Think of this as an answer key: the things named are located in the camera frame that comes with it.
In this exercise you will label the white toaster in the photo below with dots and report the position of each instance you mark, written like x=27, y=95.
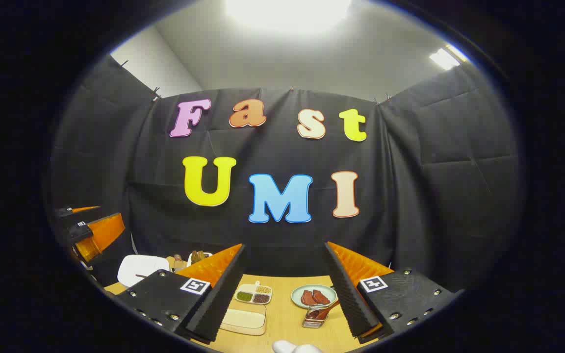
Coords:
x=205, y=255

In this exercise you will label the metal chopstick holder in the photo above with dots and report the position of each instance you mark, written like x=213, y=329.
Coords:
x=313, y=321

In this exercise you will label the large ceiling light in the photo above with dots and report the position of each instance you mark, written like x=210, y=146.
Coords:
x=287, y=12

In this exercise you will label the green plate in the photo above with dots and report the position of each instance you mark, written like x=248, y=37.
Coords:
x=297, y=294

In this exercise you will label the red-brown meat slice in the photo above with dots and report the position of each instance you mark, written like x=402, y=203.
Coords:
x=321, y=296
x=308, y=297

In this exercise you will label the small ceiling light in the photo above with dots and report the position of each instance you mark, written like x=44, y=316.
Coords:
x=444, y=59

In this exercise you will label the white divided dish of beans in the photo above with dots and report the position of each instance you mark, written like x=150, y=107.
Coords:
x=253, y=293

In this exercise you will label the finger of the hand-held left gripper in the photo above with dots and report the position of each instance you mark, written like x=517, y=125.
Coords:
x=103, y=234
x=79, y=210

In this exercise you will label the black backdrop cloth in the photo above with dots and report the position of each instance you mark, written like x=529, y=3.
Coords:
x=282, y=245

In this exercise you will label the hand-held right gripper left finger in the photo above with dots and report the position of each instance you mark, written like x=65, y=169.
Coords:
x=216, y=299

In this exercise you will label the clear box of rice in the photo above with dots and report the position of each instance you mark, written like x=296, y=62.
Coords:
x=243, y=319

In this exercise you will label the white rice cooker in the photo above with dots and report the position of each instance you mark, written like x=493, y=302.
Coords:
x=140, y=268

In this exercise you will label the clear bottle with red label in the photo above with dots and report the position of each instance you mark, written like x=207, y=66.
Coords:
x=179, y=264

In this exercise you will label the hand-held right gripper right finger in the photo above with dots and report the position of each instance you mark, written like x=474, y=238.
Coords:
x=346, y=294

